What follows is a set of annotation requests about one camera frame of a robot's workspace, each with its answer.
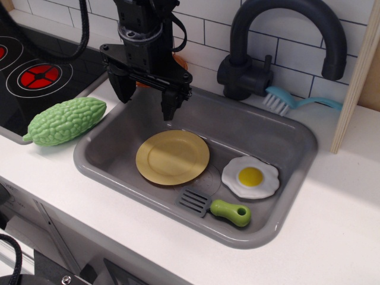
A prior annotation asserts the light wooden side panel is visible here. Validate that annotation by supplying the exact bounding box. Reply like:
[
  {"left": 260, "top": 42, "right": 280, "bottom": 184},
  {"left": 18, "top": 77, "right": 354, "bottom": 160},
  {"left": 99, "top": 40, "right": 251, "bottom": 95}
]
[{"left": 330, "top": 0, "right": 379, "bottom": 154}]

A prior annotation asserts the grey sink basin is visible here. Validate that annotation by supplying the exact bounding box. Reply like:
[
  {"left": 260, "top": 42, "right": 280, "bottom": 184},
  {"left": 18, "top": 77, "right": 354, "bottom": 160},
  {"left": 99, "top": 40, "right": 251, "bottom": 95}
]
[{"left": 74, "top": 88, "right": 318, "bottom": 249}]

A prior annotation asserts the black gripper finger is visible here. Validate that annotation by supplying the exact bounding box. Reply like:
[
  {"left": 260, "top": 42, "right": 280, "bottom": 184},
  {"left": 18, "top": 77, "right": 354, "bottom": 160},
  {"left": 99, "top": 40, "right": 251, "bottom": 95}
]
[
  {"left": 107, "top": 64, "right": 136, "bottom": 103},
  {"left": 161, "top": 89, "right": 184, "bottom": 121}
]

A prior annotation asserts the grey spatula with green handle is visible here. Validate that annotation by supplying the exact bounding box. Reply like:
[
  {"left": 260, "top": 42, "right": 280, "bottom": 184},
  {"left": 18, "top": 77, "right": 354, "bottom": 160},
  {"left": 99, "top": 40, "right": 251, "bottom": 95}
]
[{"left": 175, "top": 186, "right": 252, "bottom": 227}]

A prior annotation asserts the black toy stove top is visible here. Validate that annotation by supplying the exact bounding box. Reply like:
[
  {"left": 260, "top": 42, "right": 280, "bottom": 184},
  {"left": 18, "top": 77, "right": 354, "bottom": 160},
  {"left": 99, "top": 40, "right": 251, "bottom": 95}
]
[{"left": 1, "top": 24, "right": 106, "bottom": 144}]

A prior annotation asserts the green toy bitter gourd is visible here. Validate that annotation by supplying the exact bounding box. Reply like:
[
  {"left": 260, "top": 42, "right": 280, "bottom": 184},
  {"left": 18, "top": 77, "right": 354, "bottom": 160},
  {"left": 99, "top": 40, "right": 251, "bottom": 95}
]
[{"left": 23, "top": 97, "right": 107, "bottom": 146}]

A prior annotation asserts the yellow round plate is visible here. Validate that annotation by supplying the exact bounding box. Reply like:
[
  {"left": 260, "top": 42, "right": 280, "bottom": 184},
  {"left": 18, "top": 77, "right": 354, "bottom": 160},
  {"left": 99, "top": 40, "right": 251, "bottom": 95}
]
[{"left": 135, "top": 130, "right": 210, "bottom": 186}]

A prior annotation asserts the blue dish brush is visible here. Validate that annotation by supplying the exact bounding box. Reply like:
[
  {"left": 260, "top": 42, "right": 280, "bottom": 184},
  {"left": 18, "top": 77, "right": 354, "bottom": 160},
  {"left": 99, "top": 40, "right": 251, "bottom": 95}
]
[{"left": 262, "top": 86, "right": 343, "bottom": 116}]

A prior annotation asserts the black braided cable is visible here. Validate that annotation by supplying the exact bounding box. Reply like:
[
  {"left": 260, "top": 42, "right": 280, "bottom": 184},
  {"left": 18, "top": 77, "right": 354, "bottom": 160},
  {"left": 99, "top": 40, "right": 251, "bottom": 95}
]
[{"left": 0, "top": 0, "right": 90, "bottom": 62}]

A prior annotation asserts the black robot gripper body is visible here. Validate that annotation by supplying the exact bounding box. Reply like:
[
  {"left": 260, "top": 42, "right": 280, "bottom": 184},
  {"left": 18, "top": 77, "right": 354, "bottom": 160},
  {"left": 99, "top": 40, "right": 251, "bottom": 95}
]
[{"left": 100, "top": 25, "right": 192, "bottom": 100}]

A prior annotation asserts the black cable lower left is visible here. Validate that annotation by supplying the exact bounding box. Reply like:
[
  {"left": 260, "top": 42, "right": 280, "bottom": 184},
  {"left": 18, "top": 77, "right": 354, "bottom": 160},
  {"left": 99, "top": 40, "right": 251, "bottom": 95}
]
[{"left": 0, "top": 233, "right": 24, "bottom": 285}]

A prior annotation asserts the toy fried egg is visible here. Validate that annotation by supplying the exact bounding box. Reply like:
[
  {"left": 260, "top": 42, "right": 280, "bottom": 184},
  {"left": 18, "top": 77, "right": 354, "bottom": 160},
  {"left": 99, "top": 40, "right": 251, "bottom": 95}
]
[{"left": 221, "top": 156, "right": 280, "bottom": 200}]

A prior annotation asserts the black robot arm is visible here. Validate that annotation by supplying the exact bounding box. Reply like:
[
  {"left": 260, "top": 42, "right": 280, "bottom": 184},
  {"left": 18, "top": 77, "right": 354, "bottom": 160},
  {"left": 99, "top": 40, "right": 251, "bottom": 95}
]
[{"left": 100, "top": 1, "right": 192, "bottom": 121}]

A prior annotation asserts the black curved faucet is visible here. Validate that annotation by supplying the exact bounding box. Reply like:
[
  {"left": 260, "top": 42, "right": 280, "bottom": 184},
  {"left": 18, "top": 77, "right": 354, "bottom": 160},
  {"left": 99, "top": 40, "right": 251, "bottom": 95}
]
[{"left": 217, "top": 0, "right": 347, "bottom": 100}]

